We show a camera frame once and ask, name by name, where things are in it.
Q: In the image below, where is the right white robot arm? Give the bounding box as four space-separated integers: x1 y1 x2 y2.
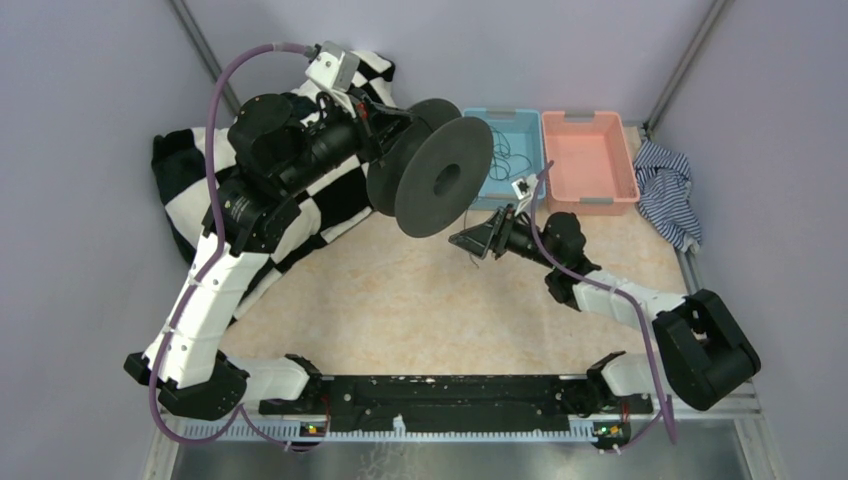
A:
449 206 762 412

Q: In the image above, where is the pink plastic basket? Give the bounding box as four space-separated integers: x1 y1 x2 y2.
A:
541 111 640 216

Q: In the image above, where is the corner metal profile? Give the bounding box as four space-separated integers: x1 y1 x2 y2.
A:
642 0 735 139
165 0 241 115

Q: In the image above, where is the black cable in blue basket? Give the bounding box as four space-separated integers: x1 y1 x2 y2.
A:
488 125 535 183

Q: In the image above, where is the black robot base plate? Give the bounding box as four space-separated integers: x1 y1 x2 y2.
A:
259 375 654 433

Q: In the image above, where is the left corner metal profile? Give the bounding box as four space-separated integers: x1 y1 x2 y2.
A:
165 0 241 115

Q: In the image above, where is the blue plastic basket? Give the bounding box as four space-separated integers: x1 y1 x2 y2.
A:
463 107 545 211

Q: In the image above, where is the right corner metal profile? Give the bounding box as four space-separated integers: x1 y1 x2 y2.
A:
642 0 735 139

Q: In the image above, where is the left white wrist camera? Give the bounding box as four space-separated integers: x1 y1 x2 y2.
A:
305 41 360 103

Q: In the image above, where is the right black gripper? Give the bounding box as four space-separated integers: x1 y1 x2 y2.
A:
450 204 560 270

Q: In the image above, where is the black white checkered blanket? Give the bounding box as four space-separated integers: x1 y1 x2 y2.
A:
150 50 396 325

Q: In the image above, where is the blue striped cloth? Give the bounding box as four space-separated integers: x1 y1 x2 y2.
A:
633 140 702 253

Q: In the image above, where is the black cable spool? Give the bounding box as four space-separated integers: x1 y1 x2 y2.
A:
366 98 494 238

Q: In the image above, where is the aluminium front frame rail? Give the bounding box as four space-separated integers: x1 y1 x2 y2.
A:
143 385 788 479

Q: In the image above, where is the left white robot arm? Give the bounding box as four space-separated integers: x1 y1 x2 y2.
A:
124 90 429 421

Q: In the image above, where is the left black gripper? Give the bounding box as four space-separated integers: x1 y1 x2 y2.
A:
277 81 417 196

